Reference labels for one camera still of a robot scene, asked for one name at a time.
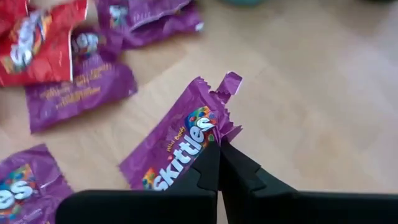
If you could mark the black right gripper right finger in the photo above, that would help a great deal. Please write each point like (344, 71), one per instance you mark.
(280, 208)

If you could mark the teal plastic bin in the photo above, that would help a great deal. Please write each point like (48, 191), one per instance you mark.
(242, 2)

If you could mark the red Skittles candy bag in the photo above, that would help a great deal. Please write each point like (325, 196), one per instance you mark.
(37, 46)

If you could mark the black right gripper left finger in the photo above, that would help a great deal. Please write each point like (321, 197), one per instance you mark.
(155, 208)

